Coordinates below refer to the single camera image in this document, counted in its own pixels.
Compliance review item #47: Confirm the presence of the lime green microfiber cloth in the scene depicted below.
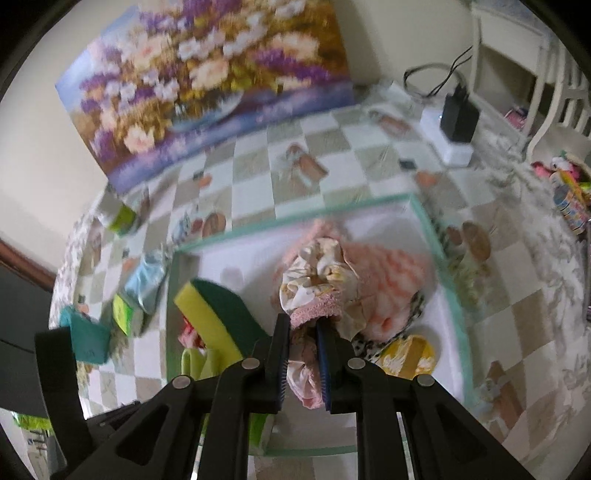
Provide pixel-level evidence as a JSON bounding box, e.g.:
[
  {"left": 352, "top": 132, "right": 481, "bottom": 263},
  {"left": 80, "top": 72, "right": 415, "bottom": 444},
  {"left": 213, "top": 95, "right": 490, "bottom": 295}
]
[{"left": 180, "top": 348, "right": 274, "bottom": 456}]

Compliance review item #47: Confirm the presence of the yellow green sponge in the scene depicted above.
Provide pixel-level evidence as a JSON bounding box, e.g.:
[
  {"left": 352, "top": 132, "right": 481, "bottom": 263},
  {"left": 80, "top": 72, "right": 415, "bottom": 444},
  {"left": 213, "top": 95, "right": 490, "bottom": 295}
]
[{"left": 174, "top": 278, "right": 270, "bottom": 370}]

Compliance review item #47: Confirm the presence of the blue face mask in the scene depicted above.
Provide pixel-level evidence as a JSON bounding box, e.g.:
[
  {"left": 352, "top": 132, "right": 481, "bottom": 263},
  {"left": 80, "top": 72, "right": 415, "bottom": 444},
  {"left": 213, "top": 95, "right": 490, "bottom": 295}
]
[{"left": 122, "top": 250, "right": 169, "bottom": 315}]

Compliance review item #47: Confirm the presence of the green tissue pack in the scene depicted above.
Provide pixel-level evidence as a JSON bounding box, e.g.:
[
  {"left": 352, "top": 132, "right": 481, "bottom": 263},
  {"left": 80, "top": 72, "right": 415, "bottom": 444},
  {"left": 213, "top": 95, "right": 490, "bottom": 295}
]
[{"left": 112, "top": 293, "right": 144, "bottom": 337}]

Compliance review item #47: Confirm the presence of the teal plastic toy box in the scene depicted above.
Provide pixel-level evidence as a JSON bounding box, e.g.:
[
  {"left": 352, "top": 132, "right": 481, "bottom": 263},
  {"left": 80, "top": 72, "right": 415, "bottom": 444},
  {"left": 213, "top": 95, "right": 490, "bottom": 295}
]
[{"left": 59, "top": 305, "right": 110, "bottom": 365}]

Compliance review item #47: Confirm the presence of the yellow round pouch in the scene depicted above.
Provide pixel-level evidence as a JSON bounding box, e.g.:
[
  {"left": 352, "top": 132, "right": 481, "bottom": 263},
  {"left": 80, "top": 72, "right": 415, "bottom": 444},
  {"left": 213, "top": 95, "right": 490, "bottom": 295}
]
[{"left": 377, "top": 334, "right": 437, "bottom": 380}]

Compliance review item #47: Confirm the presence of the black power adapter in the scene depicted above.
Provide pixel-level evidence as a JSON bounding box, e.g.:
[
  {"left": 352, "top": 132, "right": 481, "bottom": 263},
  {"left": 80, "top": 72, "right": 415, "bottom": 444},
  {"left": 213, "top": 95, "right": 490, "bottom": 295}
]
[{"left": 440, "top": 84, "right": 480, "bottom": 144}]

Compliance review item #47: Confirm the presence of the black power cable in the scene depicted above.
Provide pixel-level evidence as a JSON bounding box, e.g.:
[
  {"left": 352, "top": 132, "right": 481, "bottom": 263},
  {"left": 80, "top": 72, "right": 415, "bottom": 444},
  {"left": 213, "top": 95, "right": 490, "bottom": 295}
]
[{"left": 403, "top": 44, "right": 475, "bottom": 99}]

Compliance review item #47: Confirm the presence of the pink floral scrunchie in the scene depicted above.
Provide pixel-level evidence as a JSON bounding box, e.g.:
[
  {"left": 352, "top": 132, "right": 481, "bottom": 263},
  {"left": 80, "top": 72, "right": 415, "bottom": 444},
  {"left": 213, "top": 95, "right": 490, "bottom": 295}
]
[{"left": 279, "top": 237, "right": 367, "bottom": 410}]

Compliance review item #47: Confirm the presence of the leopard print scrunchie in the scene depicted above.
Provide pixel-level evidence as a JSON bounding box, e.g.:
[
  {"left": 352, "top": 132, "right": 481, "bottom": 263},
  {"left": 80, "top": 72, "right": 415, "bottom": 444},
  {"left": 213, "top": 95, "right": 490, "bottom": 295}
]
[{"left": 352, "top": 291, "right": 426, "bottom": 363}]

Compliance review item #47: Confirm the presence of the pink white chevron cloth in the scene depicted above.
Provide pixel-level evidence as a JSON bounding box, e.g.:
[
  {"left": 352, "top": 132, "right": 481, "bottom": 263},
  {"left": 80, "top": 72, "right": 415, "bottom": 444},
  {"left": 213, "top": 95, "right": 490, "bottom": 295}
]
[{"left": 304, "top": 219, "right": 431, "bottom": 341}]

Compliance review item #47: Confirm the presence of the red pink yarn bow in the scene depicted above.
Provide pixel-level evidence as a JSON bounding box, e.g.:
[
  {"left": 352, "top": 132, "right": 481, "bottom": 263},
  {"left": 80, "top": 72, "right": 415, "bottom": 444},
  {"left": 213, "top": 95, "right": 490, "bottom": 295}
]
[{"left": 178, "top": 317, "right": 204, "bottom": 349}]

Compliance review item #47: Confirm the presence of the white wooden shelf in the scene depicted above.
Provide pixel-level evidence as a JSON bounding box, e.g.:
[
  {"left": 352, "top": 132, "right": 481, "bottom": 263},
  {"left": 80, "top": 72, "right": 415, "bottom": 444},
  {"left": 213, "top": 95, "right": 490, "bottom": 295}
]
[{"left": 470, "top": 1, "right": 590, "bottom": 165}]

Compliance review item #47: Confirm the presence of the white pill bottle green label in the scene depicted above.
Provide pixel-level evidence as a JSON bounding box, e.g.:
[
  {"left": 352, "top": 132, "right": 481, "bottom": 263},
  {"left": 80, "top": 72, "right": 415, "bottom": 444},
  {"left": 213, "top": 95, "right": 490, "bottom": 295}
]
[{"left": 95, "top": 191, "right": 137, "bottom": 236}]

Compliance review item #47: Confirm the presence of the grey floral tablecloth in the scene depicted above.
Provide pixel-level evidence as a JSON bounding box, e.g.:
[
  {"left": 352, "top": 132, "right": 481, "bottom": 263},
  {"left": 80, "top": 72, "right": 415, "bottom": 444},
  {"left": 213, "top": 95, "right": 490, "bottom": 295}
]
[{"left": 48, "top": 82, "right": 591, "bottom": 480}]

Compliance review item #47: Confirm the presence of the white power strip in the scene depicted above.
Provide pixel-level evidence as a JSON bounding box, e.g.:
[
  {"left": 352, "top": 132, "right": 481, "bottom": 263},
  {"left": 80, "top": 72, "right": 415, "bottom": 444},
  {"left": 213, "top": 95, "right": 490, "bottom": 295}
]
[{"left": 419, "top": 108, "right": 474, "bottom": 168}]

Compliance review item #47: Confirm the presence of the teal shallow cardboard tray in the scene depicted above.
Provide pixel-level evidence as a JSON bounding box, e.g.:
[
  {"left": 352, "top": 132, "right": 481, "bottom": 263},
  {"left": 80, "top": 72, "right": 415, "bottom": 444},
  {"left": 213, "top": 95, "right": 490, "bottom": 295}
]
[{"left": 163, "top": 192, "right": 477, "bottom": 458}]

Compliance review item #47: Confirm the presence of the floral oil painting canvas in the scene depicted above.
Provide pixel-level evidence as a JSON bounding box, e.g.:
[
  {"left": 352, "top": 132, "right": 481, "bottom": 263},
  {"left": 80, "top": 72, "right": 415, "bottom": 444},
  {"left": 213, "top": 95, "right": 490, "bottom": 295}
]
[{"left": 56, "top": 1, "right": 353, "bottom": 193}]

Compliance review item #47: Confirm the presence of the colourful toy pile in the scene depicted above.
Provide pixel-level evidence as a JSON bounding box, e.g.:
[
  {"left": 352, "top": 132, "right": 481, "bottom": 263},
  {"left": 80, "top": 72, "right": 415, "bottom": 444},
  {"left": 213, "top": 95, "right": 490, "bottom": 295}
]
[{"left": 505, "top": 105, "right": 591, "bottom": 236}]

